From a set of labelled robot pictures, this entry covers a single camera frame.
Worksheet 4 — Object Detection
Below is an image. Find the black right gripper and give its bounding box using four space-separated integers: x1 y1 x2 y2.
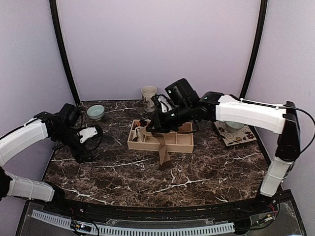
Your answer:
147 102 193 133

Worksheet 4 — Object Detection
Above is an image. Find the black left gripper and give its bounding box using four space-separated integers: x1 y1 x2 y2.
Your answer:
53 126 94 164

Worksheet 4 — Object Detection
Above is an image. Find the beige ribbed sock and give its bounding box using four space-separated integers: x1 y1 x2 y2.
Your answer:
145 125 172 171

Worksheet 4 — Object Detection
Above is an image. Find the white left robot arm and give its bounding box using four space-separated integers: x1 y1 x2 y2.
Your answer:
0 103 103 214

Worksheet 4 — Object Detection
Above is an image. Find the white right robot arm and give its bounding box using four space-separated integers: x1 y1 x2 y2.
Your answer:
146 78 301 213

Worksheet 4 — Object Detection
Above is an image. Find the wooden compartment tray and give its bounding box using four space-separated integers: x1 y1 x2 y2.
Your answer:
127 119 194 153

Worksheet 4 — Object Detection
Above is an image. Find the teal striped ceramic bowl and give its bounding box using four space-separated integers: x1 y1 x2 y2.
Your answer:
87 105 105 120

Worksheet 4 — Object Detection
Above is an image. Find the coral pattern ceramic mug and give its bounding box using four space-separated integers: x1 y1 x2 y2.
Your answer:
141 86 158 113

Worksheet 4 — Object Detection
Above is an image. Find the rolled red argyle sock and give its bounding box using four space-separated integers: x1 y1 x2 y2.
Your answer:
137 119 148 127

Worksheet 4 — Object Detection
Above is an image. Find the pale green bowl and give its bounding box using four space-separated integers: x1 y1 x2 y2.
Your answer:
225 121 245 132

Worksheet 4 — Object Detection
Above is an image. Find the rolled white ribbed sock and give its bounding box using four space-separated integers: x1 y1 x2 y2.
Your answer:
131 127 145 143

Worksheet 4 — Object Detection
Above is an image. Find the floral square plate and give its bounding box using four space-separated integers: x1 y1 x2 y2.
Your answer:
214 121 256 147

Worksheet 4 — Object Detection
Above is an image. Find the green circuit board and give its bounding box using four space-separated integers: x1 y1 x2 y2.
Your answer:
70 221 92 233

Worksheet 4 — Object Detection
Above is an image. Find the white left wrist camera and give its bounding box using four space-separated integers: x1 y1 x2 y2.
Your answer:
77 127 98 144

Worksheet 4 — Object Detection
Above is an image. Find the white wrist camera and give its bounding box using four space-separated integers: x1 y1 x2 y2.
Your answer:
77 127 98 144
151 94 174 113

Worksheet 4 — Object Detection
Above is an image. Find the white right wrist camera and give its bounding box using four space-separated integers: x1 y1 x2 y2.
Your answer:
151 94 174 113

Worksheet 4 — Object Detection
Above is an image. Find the white slotted cable duct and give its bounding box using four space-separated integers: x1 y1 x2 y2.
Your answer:
31 210 235 236

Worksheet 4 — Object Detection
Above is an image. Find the black left corner post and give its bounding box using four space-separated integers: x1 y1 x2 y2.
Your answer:
49 0 81 106

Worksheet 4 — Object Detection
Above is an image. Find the black corner post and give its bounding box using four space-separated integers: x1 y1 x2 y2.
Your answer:
49 0 81 106
238 0 269 108

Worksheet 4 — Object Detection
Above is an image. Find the black right corner post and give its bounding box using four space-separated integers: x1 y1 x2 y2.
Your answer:
238 0 269 108

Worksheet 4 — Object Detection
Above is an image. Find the black front table rail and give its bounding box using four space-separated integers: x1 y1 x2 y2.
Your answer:
23 190 296 222

